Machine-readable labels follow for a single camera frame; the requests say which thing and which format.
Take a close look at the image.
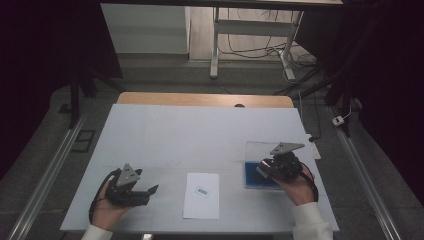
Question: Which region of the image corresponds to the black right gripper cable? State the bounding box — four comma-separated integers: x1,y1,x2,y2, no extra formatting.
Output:
299,161,320,203

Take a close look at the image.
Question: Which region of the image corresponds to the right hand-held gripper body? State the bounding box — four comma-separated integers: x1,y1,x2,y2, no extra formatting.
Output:
265,141,306,184

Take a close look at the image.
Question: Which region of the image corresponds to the person's right hand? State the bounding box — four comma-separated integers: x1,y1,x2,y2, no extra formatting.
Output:
274,164,318,207

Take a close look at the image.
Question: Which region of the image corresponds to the tangle of dark floor cables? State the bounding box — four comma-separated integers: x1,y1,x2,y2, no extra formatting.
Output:
218,8,318,69

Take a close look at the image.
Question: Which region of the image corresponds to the small white paper sheet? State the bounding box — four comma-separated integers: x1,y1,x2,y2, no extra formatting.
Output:
182,171,221,221

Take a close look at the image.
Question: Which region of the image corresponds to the metal floor rail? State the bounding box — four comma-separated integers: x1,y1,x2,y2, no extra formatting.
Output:
7,109,90,240
327,105,404,240

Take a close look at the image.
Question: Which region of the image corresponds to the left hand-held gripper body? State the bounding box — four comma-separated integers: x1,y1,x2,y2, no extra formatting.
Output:
105,162,152,207

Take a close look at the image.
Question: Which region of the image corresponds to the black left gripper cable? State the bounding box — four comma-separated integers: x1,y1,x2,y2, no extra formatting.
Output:
87,168,122,225

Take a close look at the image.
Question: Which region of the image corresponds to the white desk frame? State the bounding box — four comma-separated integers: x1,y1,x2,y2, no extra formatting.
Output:
209,6,305,82

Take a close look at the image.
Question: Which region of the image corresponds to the dark floor outlet plate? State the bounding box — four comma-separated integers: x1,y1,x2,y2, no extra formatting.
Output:
71,129,97,154

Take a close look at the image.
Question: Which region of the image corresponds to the white adapter with cable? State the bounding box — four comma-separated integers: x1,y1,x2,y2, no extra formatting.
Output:
331,105,353,127

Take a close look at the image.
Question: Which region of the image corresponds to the blue ink pad clear lid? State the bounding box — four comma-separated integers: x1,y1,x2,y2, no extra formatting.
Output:
243,140,289,191

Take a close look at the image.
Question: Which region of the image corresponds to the red stamp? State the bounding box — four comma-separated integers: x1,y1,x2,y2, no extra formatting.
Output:
255,158,273,179

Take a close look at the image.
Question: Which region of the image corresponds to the person's left hand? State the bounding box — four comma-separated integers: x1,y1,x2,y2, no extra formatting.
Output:
90,181,135,232

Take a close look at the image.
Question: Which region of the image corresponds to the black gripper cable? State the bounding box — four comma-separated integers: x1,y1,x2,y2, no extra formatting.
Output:
87,168,122,225
299,161,320,203

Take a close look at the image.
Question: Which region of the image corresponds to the large white table cover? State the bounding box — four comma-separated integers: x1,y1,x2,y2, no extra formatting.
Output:
59,103,340,234

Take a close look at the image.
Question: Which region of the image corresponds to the black stand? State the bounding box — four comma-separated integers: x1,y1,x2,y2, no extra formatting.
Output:
67,69,127,130
272,58,356,138

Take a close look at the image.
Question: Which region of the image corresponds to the dark curtain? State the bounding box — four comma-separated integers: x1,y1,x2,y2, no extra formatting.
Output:
0,0,124,183
294,0,424,206

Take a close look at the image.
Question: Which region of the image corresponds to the white partition panel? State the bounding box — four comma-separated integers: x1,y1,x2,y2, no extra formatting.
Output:
100,3,191,55

